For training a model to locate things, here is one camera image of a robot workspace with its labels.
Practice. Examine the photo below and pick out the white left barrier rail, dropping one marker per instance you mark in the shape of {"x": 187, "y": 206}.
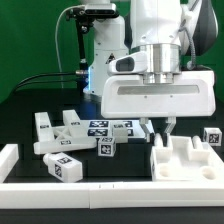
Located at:
{"x": 9, "y": 156}

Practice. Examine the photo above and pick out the white right barrier rail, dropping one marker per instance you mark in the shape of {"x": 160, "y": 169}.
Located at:
{"x": 220, "y": 154}

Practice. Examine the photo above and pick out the black camera on stand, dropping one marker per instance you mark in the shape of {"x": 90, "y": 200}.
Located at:
{"x": 95, "y": 11}

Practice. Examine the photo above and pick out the white seat block with pegs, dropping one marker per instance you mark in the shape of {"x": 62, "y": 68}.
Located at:
{"x": 185, "y": 159}

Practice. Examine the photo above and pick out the white front barrier rail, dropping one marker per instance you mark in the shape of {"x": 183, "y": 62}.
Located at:
{"x": 110, "y": 195}

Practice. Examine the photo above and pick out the white tagged cube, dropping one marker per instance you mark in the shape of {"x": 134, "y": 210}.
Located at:
{"x": 213, "y": 136}
{"x": 106, "y": 146}

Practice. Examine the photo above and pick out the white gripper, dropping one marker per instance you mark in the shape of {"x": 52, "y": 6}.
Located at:
{"x": 135, "y": 89}

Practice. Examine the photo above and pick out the white chair seat plate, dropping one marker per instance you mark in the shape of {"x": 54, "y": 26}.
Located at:
{"x": 98, "y": 128}

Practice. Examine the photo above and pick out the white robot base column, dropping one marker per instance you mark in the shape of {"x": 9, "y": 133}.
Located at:
{"x": 109, "y": 44}

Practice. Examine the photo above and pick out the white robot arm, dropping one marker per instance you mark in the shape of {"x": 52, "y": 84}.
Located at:
{"x": 169, "y": 29}

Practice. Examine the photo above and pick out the white chair back frame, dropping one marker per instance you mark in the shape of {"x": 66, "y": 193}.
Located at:
{"x": 69, "y": 137}

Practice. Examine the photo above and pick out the white barrier rail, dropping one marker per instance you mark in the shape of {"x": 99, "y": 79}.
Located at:
{"x": 110, "y": 195}
{"x": 9, "y": 156}
{"x": 220, "y": 154}

